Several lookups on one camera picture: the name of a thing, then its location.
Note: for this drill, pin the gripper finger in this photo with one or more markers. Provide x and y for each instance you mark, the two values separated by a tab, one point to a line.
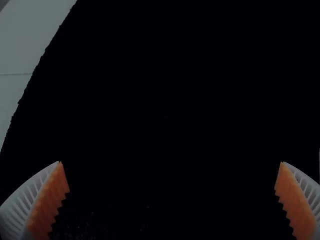
35	205
300	200

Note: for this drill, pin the black mat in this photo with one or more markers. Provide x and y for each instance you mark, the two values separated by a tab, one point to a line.
162	100

